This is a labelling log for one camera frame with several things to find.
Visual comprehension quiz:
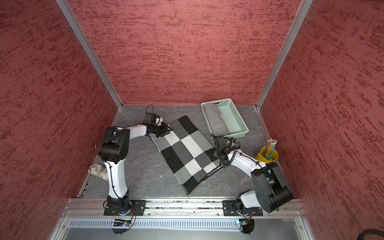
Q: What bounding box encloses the grey knitted scarf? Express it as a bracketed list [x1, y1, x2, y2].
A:
[203, 103, 229, 136]

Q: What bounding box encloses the black white checkered scarf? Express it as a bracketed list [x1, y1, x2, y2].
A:
[152, 116, 221, 195]

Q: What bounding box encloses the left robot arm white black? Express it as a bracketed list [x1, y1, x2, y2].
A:
[98, 123, 173, 216]

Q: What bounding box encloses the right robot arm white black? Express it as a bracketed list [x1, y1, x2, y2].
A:
[211, 135, 295, 213]

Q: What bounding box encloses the light green plastic basket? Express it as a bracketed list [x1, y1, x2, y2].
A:
[201, 99, 249, 139]

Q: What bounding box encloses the yellow pencil cup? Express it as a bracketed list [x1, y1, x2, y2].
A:
[256, 147, 278, 164]

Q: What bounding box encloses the crumpled beige cloth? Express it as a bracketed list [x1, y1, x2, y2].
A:
[88, 164, 109, 181]

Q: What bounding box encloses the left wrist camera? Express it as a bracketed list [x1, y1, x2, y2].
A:
[143, 113, 163, 126]

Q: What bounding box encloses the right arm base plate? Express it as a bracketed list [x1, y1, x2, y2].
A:
[223, 200, 263, 218]

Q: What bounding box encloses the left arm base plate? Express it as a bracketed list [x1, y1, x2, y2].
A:
[104, 199, 147, 217]

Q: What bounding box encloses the aluminium front rail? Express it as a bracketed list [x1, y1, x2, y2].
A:
[61, 197, 307, 219]

